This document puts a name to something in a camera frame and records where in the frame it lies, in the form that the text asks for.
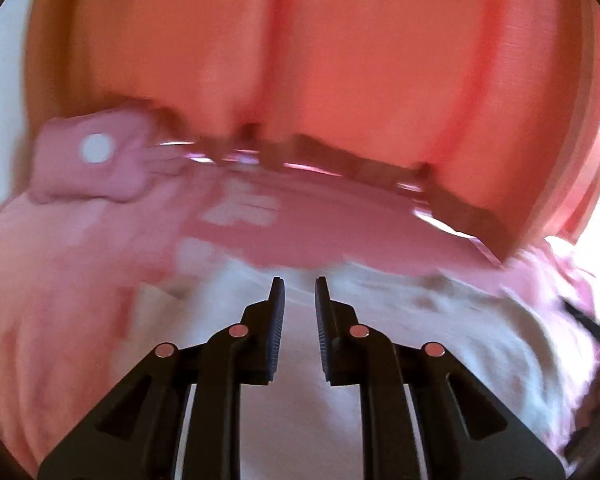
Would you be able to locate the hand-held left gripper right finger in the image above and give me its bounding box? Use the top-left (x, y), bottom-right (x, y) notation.
top-left (314, 276), bottom-right (567, 480)

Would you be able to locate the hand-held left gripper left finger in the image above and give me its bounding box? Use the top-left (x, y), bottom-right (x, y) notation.
top-left (37, 276), bottom-right (287, 480)

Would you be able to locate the pink fleece blanket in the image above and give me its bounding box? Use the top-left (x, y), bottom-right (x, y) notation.
top-left (0, 160), bottom-right (600, 480)

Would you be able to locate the pink polka dot pillow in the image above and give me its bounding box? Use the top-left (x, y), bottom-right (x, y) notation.
top-left (30, 106), bottom-right (192, 207)

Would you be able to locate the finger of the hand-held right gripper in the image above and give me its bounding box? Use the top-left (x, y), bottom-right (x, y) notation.
top-left (561, 299), bottom-right (600, 357)

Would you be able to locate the beige sweater with black hearts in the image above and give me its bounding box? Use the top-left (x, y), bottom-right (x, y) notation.
top-left (129, 254), bottom-right (588, 480)

